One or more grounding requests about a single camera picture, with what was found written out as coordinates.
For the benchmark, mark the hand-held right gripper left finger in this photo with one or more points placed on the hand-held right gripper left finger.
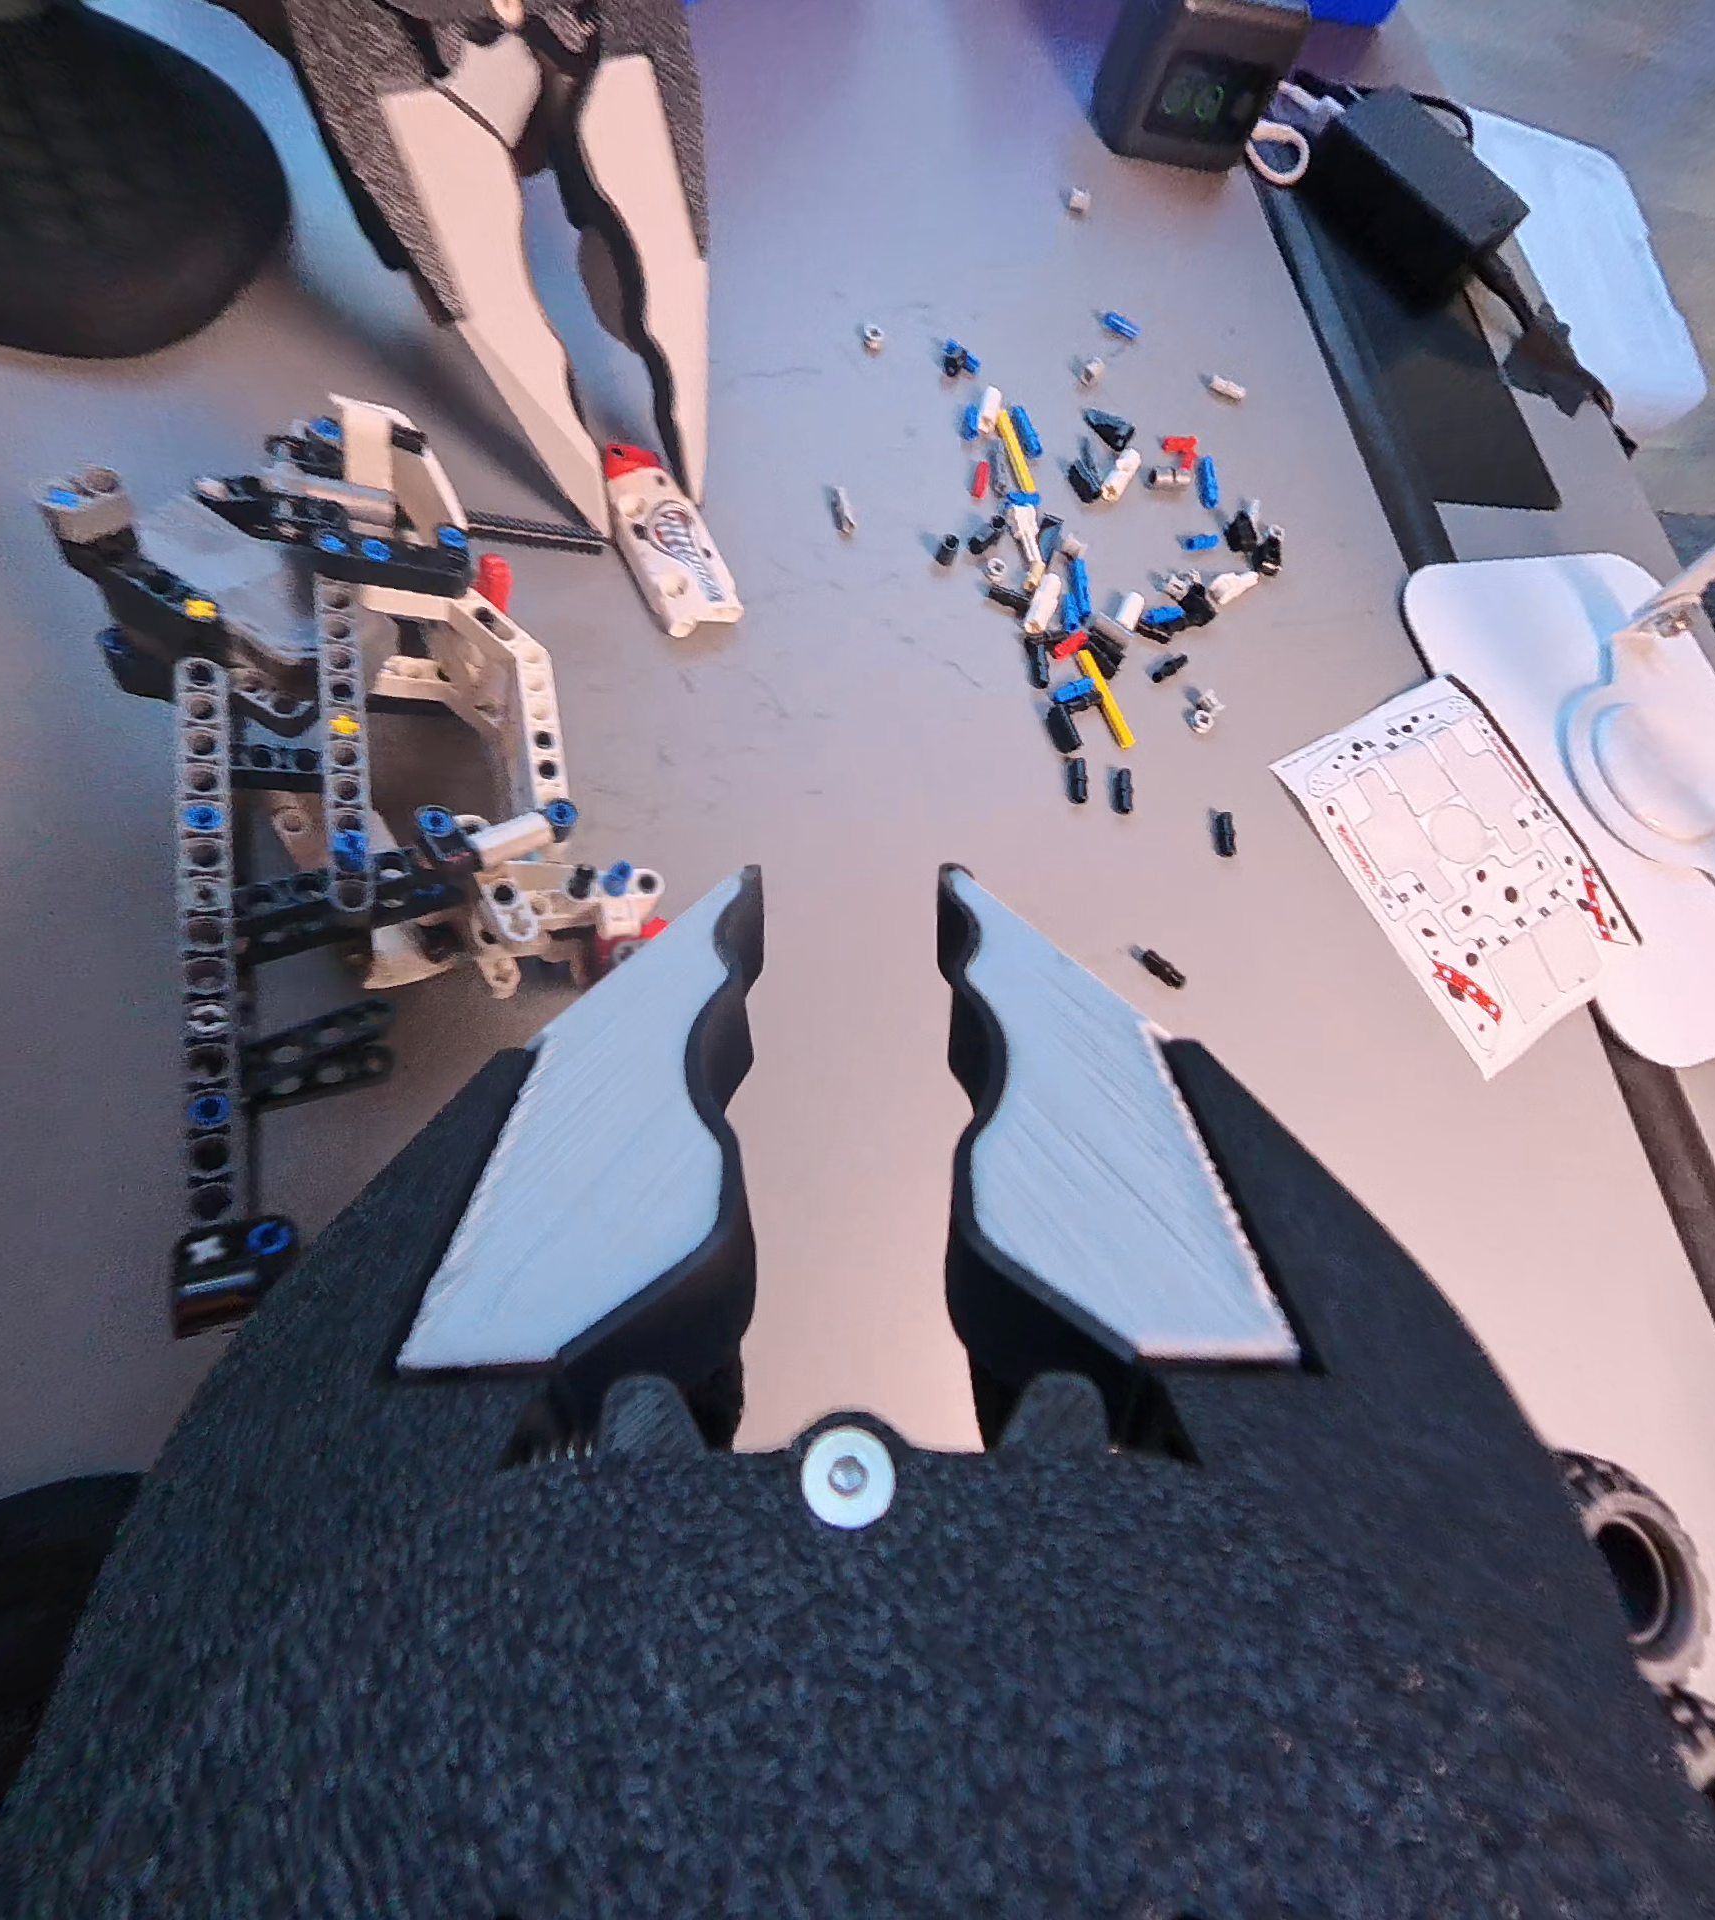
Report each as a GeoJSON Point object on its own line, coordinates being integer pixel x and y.
{"type": "Point", "coordinates": [588, 1199]}

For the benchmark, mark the pile of small toy pieces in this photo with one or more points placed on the pile of small toy pieces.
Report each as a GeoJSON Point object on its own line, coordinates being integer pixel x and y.
{"type": "Point", "coordinates": [1016, 449]}

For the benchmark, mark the grey toy pin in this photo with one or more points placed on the grey toy pin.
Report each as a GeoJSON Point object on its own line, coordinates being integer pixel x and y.
{"type": "Point", "coordinates": [840, 506]}

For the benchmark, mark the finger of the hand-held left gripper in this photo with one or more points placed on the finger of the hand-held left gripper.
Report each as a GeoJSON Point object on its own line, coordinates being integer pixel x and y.
{"type": "Point", "coordinates": [467, 210]}
{"type": "Point", "coordinates": [655, 225]}

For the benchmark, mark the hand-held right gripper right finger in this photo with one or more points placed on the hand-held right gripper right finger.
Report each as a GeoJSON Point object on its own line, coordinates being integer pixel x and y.
{"type": "Point", "coordinates": [1113, 1199]}

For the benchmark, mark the printed sticker sheet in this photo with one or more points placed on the printed sticker sheet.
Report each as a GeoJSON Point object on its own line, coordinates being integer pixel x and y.
{"type": "Point", "coordinates": [1458, 886]}

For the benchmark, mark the white black toy truck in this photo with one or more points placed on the white black toy truck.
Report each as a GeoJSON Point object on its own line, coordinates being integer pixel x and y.
{"type": "Point", "coordinates": [346, 722]}

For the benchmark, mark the black power adapter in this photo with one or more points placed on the black power adapter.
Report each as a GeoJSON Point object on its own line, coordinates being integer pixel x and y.
{"type": "Point", "coordinates": [1414, 196]}

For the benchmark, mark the black cube device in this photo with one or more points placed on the black cube device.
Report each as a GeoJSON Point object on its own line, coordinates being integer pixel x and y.
{"type": "Point", "coordinates": [1196, 81]}

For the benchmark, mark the red toy connector assembly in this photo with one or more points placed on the red toy connector assembly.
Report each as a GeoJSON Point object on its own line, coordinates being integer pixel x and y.
{"type": "Point", "coordinates": [629, 453]}

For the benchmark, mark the peeled toy sticker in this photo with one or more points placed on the peeled toy sticker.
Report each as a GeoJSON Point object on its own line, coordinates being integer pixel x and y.
{"type": "Point", "coordinates": [680, 548]}

